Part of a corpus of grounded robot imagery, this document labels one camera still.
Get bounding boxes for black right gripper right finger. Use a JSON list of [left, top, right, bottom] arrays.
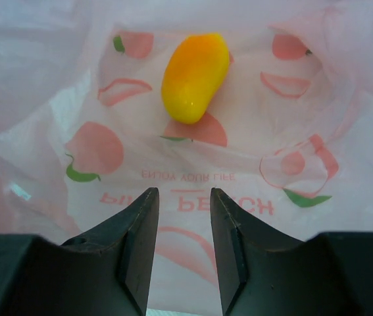
[[210, 188, 373, 315]]

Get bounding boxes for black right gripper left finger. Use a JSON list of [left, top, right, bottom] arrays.
[[0, 188, 159, 315]]

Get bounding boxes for pink plastic bag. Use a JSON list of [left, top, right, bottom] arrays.
[[0, 1, 373, 315]]

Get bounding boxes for yellow fake fruit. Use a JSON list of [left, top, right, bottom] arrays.
[[161, 33, 230, 124]]

